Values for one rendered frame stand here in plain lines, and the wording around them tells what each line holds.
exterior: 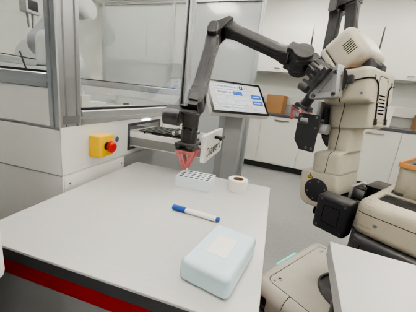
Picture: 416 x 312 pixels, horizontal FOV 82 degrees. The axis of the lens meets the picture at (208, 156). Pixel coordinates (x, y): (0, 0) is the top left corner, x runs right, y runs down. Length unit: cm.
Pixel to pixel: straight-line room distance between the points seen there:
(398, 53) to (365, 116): 337
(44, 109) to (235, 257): 65
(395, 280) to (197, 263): 41
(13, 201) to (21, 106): 33
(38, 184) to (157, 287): 58
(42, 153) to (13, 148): 11
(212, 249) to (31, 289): 38
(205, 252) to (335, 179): 77
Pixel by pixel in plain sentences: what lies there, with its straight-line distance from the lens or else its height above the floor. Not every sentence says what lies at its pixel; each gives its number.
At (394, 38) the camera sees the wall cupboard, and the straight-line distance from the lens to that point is 445.
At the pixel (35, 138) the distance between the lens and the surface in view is 88.
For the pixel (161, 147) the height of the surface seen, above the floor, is 85.
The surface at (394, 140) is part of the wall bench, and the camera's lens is 408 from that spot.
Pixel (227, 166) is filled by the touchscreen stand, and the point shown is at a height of 51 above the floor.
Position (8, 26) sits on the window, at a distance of 95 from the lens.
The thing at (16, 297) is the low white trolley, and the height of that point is 63.
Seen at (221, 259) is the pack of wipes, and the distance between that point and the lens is 46.
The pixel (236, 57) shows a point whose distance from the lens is 275.
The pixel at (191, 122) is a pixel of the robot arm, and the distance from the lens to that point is 83.
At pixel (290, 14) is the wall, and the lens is 484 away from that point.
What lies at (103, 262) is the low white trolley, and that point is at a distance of 52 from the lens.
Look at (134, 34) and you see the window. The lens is 111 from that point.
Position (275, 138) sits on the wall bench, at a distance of 394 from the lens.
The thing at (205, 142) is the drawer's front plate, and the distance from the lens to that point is 91.
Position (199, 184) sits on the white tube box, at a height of 78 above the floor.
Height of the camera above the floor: 108
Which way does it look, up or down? 14 degrees down
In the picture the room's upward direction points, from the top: 6 degrees clockwise
